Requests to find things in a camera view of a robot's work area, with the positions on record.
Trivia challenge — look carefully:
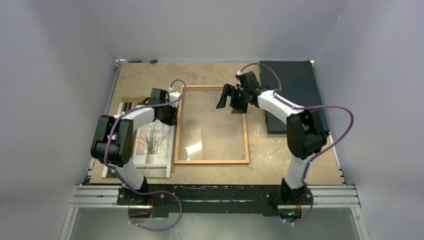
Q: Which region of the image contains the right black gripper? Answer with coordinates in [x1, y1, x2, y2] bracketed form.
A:
[216, 83, 248, 114]

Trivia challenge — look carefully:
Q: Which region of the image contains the wooden picture frame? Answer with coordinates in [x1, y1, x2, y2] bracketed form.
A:
[173, 85, 250, 165]

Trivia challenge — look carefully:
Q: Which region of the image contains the plant photo print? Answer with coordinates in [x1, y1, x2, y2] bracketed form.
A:
[107, 107, 175, 179]

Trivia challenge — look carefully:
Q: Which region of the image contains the brown backing board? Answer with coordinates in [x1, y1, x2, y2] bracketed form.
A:
[121, 96, 176, 174]

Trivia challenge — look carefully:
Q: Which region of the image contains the clear glass pane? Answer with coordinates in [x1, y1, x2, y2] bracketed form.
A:
[179, 88, 246, 162]

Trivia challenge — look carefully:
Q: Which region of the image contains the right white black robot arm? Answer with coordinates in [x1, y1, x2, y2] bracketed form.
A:
[216, 71, 329, 204]

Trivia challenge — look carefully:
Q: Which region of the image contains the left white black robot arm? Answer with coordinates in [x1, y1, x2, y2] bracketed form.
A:
[90, 88, 184, 205]

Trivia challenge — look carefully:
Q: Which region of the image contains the dark rectangular box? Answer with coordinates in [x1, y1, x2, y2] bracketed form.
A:
[258, 60, 331, 135]

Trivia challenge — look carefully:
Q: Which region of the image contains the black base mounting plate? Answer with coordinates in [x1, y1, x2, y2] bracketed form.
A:
[117, 183, 312, 219]

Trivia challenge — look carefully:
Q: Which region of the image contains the aluminium rail beam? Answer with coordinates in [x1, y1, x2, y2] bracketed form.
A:
[70, 185, 361, 208]

